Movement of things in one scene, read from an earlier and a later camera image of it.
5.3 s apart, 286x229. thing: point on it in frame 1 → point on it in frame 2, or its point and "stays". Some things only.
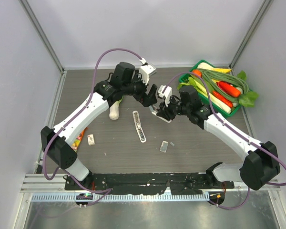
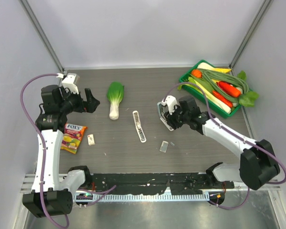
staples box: x=91 y=140 stays
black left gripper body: x=141 y=97 → x=83 y=106
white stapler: x=137 y=120 stays
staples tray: x=164 y=146 stays
